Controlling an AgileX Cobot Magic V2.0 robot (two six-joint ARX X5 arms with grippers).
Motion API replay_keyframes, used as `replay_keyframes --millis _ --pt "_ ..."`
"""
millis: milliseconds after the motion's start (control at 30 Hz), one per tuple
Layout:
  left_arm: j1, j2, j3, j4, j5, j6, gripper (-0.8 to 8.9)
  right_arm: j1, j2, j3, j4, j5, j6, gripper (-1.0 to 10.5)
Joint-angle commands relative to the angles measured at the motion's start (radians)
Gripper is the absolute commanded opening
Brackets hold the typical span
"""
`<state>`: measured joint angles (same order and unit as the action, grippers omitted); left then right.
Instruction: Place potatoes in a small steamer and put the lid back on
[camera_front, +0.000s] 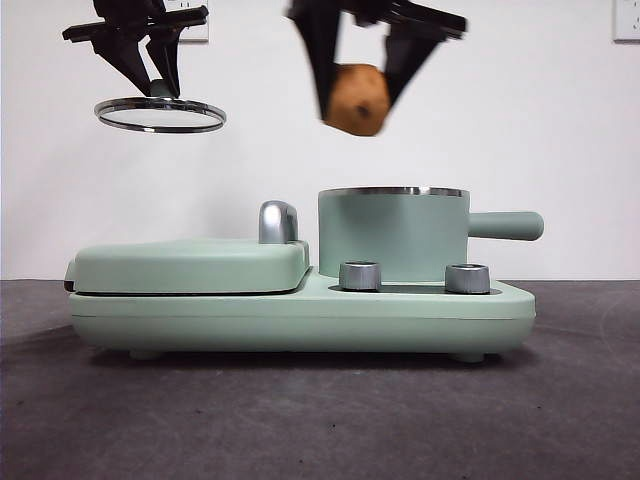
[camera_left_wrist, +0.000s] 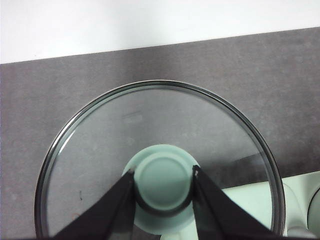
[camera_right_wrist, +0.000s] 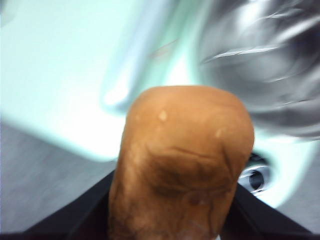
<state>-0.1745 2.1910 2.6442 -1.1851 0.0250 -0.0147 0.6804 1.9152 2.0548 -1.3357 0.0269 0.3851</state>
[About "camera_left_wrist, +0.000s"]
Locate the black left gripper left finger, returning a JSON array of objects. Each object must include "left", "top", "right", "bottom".
[{"left": 51, "top": 167, "right": 138, "bottom": 240}]

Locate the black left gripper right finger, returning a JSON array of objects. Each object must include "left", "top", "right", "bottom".
[{"left": 192, "top": 164, "right": 285, "bottom": 240}]

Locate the glass lid with green knob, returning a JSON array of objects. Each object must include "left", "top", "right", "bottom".
[{"left": 33, "top": 79, "right": 286, "bottom": 240}]

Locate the mint green hinged grill cover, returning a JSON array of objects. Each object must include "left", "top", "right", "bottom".
[{"left": 134, "top": 171, "right": 320, "bottom": 240}]

